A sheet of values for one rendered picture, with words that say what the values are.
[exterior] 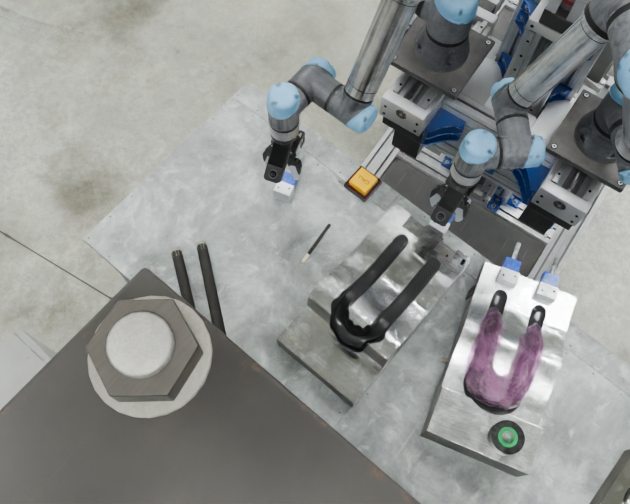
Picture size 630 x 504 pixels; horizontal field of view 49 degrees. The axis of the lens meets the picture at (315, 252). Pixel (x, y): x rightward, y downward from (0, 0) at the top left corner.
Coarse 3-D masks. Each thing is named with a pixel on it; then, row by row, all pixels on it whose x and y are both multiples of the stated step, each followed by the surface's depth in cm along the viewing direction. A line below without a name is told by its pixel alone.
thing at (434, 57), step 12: (420, 36) 190; (468, 36) 188; (420, 48) 192; (432, 48) 186; (444, 48) 185; (456, 48) 185; (468, 48) 190; (420, 60) 192; (432, 60) 189; (444, 60) 188; (456, 60) 188
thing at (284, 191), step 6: (288, 174) 202; (282, 180) 201; (288, 180) 201; (294, 180) 201; (276, 186) 199; (282, 186) 199; (288, 186) 199; (294, 186) 202; (276, 192) 199; (282, 192) 198; (288, 192) 198; (276, 198) 203; (282, 198) 201; (288, 198) 200
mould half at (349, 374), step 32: (384, 224) 191; (352, 256) 188; (416, 256) 188; (320, 288) 180; (384, 288) 185; (448, 288) 187; (320, 320) 184; (416, 320) 181; (288, 352) 186; (320, 352) 181; (352, 352) 181; (384, 352) 174; (352, 384) 178
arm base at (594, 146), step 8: (592, 112) 179; (584, 120) 181; (592, 120) 177; (576, 128) 184; (584, 128) 180; (592, 128) 177; (600, 128) 174; (576, 136) 183; (584, 136) 182; (592, 136) 178; (600, 136) 176; (608, 136) 174; (584, 144) 181; (592, 144) 179; (600, 144) 177; (608, 144) 176; (584, 152) 182; (592, 152) 180; (600, 152) 179; (608, 152) 178; (600, 160) 181; (608, 160) 181
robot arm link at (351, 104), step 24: (384, 0) 145; (408, 0) 142; (384, 24) 146; (408, 24) 148; (384, 48) 150; (360, 72) 155; (384, 72) 155; (336, 96) 162; (360, 96) 158; (360, 120) 161
